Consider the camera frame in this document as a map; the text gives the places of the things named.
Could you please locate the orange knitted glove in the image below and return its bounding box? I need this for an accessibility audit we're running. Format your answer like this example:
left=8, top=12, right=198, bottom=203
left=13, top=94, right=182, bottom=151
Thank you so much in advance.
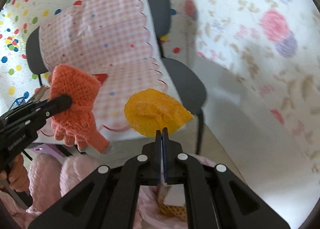
left=50, top=65, right=110, bottom=153

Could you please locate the yellow cloth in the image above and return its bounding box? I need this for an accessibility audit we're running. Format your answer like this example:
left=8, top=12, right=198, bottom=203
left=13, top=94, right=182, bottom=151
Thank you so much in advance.
left=124, top=89, right=194, bottom=137

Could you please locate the pink lined trash bin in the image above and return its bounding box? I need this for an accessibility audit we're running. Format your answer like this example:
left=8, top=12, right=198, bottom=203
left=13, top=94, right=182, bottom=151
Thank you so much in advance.
left=132, top=156, right=216, bottom=229

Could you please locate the left hand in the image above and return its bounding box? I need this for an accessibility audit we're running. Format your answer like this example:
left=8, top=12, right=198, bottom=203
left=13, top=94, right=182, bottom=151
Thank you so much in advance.
left=1, top=154, right=29, bottom=192

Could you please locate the woven bamboo basket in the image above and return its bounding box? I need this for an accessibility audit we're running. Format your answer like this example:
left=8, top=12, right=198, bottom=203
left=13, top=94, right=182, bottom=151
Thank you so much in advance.
left=157, top=186, right=188, bottom=220

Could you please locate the white flat box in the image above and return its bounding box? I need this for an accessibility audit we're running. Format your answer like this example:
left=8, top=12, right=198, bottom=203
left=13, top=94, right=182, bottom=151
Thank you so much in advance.
left=163, top=184, right=185, bottom=207

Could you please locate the pink fuzzy trousers leg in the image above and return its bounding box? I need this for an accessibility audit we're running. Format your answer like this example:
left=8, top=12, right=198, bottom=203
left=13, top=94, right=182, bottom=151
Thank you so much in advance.
left=1, top=154, right=100, bottom=228

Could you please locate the dark grey chair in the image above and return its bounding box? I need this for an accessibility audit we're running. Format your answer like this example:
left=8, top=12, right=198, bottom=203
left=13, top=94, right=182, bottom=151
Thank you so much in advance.
left=25, top=0, right=208, bottom=156

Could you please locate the pink checkered chair cover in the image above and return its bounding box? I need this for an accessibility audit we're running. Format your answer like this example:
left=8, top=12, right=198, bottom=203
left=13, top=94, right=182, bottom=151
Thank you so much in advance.
left=39, top=0, right=179, bottom=142

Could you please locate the polka dot wall sheet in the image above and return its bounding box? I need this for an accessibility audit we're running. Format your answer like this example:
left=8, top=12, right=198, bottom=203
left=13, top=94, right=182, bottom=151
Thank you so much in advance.
left=1, top=0, right=187, bottom=111

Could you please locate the floral wall sheet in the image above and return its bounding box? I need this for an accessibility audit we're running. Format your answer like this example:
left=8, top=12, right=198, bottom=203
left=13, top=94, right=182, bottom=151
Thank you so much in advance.
left=187, top=0, right=319, bottom=174

